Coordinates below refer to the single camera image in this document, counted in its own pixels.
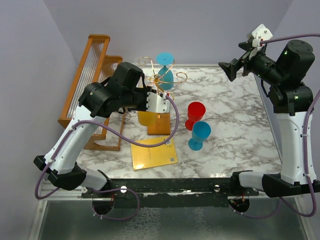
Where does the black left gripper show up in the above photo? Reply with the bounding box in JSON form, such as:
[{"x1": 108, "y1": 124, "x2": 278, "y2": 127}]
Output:
[{"x1": 121, "y1": 86, "x2": 157, "y2": 112}]

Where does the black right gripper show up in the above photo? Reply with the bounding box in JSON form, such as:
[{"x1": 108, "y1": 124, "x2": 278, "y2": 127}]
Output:
[{"x1": 219, "y1": 40, "x2": 285, "y2": 86}]

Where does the yellow plastic wine glass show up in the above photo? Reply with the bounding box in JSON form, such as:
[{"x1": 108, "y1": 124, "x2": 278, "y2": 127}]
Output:
[{"x1": 137, "y1": 111, "x2": 157, "y2": 127}]

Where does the blue plastic wine glass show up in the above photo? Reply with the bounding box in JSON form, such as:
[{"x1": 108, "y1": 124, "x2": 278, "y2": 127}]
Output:
[
  {"x1": 156, "y1": 52, "x2": 174, "y2": 91},
  {"x1": 188, "y1": 121, "x2": 212, "y2": 151}
]

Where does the clear ribbed wine glass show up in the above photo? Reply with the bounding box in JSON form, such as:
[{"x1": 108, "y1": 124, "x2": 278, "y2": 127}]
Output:
[{"x1": 133, "y1": 56, "x2": 152, "y2": 72}]

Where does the red plastic wine glass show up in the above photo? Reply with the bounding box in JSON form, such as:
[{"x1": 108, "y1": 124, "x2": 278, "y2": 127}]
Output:
[{"x1": 185, "y1": 101, "x2": 206, "y2": 131}]

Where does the blue plastic wine glass front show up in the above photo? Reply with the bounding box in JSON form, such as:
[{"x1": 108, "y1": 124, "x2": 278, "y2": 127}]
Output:
[{"x1": 188, "y1": 121, "x2": 212, "y2": 151}]

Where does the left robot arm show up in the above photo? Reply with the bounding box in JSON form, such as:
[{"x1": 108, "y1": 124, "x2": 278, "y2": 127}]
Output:
[{"x1": 33, "y1": 62, "x2": 150, "y2": 198}]

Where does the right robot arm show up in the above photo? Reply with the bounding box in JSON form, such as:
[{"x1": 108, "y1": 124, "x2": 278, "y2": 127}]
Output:
[{"x1": 218, "y1": 39, "x2": 320, "y2": 198}]

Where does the wooden tiered acrylic shelf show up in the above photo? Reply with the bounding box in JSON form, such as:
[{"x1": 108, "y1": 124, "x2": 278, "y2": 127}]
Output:
[{"x1": 57, "y1": 34, "x2": 129, "y2": 152}]

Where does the yellow book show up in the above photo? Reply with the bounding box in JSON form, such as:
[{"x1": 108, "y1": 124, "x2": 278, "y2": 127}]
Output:
[{"x1": 131, "y1": 138, "x2": 178, "y2": 171}]

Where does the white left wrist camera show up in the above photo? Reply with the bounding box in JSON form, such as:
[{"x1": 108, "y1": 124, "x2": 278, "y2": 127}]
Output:
[{"x1": 146, "y1": 92, "x2": 171, "y2": 114}]

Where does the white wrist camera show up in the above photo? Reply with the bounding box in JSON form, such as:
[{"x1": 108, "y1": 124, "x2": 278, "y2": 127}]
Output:
[
  {"x1": 146, "y1": 92, "x2": 171, "y2": 114},
  {"x1": 247, "y1": 24, "x2": 273, "y2": 48}
]

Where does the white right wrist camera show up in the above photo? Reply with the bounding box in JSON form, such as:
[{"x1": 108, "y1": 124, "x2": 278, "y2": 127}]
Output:
[{"x1": 247, "y1": 24, "x2": 273, "y2": 48}]

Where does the gold wire wine glass rack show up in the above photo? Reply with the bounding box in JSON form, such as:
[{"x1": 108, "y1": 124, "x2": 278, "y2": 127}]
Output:
[{"x1": 145, "y1": 59, "x2": 188, "y2": 136}]

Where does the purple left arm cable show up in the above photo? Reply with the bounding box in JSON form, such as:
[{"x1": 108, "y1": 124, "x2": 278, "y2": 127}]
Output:
[{"x1": 34, "y1": 96, "x2": 180, "y2": 222}]

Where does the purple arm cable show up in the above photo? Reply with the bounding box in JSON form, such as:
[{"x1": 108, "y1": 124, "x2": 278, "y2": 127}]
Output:
[
  {"x1": 34, "y1": 96, "x2": 180, "y2": 222},
  {"x1": 228, "y1": 33, "x2": 320, "y2": 220}
]

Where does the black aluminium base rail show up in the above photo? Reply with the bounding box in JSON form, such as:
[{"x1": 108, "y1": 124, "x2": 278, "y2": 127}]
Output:
[{"x1": 49, "y1": 169, "x2": 261, "y2": 209}]

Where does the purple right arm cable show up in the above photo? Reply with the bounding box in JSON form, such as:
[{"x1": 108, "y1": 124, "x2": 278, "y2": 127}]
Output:
[{"x1": 228, "y1": 33, "x2": 320, "y2": 220}]

